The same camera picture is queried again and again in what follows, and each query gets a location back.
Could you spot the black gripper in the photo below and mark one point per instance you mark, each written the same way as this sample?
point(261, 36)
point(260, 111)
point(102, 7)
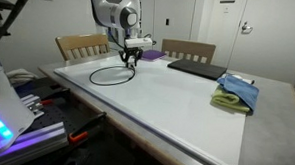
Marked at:
point(126, 53)

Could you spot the black charger cable white adapter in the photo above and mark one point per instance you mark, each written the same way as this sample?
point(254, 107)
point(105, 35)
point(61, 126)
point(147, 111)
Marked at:
point(113, 75)

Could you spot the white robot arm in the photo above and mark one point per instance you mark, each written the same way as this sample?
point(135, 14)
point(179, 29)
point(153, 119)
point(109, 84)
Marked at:
point(123, 15)

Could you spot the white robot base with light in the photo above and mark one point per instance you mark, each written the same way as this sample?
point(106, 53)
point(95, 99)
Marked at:
point(15, 117)

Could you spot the purple notebook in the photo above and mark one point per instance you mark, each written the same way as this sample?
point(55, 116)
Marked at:
point(152, 55)

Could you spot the wooden chair far left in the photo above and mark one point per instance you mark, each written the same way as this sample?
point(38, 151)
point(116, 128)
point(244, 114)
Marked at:
point(81, 46)

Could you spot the wooden chair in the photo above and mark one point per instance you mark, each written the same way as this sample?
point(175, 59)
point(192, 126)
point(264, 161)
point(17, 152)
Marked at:
point(191, 50)
point(81, 46)

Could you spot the white whiteboard mat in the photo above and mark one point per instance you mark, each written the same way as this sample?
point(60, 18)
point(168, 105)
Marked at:
point(173, 104)

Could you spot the wooden chair far right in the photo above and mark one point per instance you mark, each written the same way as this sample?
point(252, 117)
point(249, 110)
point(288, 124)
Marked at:
point(191, 50)

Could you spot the orange black clamp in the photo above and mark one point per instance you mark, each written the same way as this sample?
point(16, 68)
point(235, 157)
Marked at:
point(82, 132)

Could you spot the yellow-green cloth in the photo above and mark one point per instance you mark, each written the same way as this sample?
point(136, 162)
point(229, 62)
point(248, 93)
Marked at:
point(229, 100)

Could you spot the white folded cloth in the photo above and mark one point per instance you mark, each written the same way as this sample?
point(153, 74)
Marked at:
point(20, 76)

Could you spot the blue cloth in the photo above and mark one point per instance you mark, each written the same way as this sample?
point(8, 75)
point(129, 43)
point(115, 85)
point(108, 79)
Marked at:
point(247, 92)

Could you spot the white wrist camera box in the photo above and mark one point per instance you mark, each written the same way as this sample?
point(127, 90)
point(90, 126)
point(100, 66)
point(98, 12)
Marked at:
point(138, 42)

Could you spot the small white charger with cable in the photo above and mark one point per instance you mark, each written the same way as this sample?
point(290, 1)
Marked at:
point(250, 81)

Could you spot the silver aluminium rail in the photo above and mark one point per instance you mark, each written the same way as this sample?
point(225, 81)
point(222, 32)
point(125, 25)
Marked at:
point(31, 145)

